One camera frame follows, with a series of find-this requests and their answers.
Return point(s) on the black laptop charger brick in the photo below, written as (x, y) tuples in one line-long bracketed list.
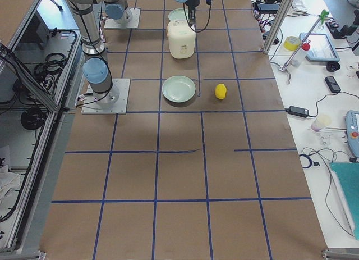
[(266, 8)]

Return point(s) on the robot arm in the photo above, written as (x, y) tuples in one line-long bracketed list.
[(118, 11), (95, 69)]

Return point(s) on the plastic cup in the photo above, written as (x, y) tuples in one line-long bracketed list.
[(321, 121)]

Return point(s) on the red cap bottle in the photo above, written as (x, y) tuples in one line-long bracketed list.
[(300, 56)]

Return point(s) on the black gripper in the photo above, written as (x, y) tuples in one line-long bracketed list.
[(192, 1)]

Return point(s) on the yellow tape roll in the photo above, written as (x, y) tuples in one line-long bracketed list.
[(291, 43)]

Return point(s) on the black phone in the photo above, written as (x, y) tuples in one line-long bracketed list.
[(332, 84)]

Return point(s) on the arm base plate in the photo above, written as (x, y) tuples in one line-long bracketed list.
[(133, 24), (114, 102)]

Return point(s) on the metal rod with green clip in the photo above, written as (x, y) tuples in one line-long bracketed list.
[(322, 17)]

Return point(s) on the teal cutting mat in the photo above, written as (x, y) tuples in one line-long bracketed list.
[(347, 173)]

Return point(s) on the aluminium frame post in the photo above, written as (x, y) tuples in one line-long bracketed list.
[(279, 18)]

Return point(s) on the black power adapter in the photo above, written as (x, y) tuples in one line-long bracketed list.
[(297, 111)]

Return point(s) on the black round cap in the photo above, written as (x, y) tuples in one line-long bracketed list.
[(332, 66)]

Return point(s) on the yellow toy potato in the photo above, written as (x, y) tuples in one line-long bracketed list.
[(220, 91)]

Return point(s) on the blue teach pendant tablet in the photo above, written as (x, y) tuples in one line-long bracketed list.
[(321, 48)]

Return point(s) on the white rice cooker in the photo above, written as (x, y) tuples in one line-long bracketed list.
[(181, 39)]

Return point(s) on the green plate near arm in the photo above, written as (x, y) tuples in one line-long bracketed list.
[(178, 14), (178, 89)]

